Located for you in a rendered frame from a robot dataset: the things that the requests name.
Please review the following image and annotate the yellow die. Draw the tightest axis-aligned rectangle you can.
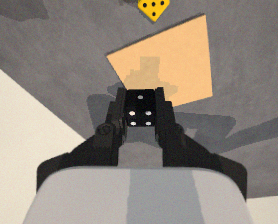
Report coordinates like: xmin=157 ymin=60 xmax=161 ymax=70
xmin=138 ymin=0 xmax=169 ymax=21

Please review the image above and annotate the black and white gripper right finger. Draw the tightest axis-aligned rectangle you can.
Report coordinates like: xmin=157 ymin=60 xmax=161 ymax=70
xmin=155 ymin=87 xmax=247 ymax=202

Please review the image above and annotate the orange mat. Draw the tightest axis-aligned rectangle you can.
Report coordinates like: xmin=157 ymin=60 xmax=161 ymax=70
xmin=107 ymin=14 xmax=212 ymax=107

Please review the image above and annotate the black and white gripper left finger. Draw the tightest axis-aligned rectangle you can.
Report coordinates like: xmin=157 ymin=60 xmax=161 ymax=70
xmin=36 ymin=87 xmax=128 ymax=193

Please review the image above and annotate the black die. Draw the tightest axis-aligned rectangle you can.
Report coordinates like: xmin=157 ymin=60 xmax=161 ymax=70
xmin=125 ymin=89 xmax=156 ymax=127

